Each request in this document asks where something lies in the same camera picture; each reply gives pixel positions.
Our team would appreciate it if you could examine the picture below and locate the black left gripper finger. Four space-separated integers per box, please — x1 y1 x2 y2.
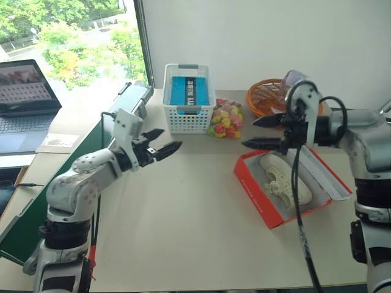
141 128 166 143
153 140 183 162

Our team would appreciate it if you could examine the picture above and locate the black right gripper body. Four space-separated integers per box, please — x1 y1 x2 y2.
278 99 310 156

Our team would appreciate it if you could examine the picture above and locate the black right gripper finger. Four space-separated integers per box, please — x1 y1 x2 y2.
250 111 287 130
241 137 287 151

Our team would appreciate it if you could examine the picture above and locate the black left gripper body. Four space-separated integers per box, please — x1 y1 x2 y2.
131 134 158 168

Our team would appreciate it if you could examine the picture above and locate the orange shoebox with hinged lid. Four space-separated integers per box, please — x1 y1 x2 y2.
233 146 354 230

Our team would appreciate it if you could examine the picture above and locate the orange wicker basket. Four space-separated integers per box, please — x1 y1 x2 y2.
246 78 330 118

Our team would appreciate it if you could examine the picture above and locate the white perforated plastic basket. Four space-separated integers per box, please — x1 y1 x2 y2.
161 63 217 136

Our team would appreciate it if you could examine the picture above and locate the bag of colourful candies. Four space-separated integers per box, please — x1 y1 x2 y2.
206 97 245 140

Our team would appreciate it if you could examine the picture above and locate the white knit sneaker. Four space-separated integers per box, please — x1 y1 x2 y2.
258 152 314 211

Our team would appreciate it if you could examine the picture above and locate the clear plastic cup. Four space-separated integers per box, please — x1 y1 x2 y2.
282 69 310 90

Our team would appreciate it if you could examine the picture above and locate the black clamp on panel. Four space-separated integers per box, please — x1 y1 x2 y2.
117 81 133 99

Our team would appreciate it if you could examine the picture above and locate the blue box with black stripe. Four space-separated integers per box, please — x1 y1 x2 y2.
170 76 212 116

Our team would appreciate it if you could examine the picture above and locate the cardboard sheet with label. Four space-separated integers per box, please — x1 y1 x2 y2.
34 132 82 154

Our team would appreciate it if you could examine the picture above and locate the silver metal bar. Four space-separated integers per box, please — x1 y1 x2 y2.
376 98 391 115

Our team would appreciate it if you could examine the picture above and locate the dark laptop computer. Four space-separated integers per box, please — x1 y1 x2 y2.
0 59 64 157

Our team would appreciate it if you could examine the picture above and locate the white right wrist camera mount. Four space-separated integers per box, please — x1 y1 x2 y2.
285 79 323 150

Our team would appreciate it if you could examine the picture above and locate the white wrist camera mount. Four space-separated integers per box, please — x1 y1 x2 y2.
112 108 145 170
285 79 323 150

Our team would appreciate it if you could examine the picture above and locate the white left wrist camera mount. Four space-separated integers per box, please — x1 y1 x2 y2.
112 108 145 170

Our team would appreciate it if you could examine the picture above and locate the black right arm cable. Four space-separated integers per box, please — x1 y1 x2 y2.
289 95 349 293

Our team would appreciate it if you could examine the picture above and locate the black red left arm cable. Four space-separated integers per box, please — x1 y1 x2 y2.
88 195 102 281

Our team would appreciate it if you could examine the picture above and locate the grey window frame post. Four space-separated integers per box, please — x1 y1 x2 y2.
133 0 156 90

